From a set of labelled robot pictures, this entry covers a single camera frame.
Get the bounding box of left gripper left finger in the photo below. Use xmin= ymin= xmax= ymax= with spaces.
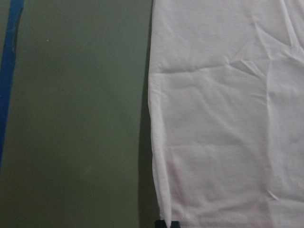
xmin=154 ymin=220 xmax=168 ymax=228

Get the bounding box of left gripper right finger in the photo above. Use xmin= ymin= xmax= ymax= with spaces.
xmin=170 ymin=221 xmax=181 ymax=228

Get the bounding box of pink printed t-shirt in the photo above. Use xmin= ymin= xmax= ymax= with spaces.
xmin=148 ymin=0 xmax=304 ymax=228

